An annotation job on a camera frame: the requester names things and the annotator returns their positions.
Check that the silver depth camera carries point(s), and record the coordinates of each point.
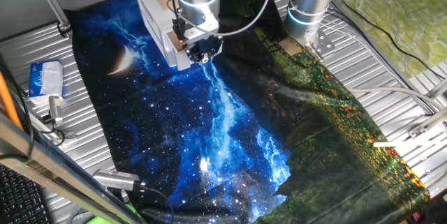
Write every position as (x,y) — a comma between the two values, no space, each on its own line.
(115,179)
(55,107)

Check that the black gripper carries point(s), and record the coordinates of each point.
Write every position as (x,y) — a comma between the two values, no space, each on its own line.
(206,46)

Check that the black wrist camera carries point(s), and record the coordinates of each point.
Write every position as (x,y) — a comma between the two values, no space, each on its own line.
(179,28)

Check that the white drawer cabinet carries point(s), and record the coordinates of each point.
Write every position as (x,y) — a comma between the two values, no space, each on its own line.
(153,25)

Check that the orange pole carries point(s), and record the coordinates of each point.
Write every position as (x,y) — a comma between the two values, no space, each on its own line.
(7,102)

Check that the galaxy and forest printed cloth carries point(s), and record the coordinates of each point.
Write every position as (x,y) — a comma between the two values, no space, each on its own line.
(209,130)

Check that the brown cardboard piece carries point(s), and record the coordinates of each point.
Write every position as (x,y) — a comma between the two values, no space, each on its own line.
(290,46)

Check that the aluminium frame bar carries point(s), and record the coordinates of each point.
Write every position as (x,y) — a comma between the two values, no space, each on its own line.
(52,168)

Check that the black keyboard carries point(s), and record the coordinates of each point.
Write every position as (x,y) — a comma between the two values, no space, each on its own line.
(21,199)

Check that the green plastic part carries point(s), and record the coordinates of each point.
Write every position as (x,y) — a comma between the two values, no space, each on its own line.
(104,220)

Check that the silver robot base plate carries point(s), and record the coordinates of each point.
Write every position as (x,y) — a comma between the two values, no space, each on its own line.
(323,42)

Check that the metal camera stand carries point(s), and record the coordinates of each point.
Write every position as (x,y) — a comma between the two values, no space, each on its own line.
(38,121)

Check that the aluminium bracket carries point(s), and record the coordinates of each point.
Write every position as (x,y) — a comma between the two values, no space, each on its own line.
(429,119)

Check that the green patterned mat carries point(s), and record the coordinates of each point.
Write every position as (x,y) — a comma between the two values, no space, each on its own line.
(401,18)

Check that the white drawer with knob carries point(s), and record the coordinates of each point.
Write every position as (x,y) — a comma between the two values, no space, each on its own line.
(183,64)

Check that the blue white tissue pack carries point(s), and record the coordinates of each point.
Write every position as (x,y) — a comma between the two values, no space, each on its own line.
(45,79)

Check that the small pink object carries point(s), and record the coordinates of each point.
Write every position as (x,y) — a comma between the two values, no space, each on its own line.
(417,217)

